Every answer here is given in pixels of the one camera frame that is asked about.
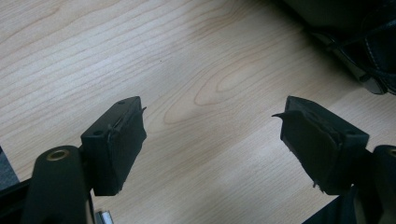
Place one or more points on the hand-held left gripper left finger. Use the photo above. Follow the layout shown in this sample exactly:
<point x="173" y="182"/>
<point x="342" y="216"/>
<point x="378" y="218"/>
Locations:
<point x="121" y="149"/>

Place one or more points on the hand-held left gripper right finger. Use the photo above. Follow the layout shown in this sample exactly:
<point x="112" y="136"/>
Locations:
<point x="314" y="146"/>

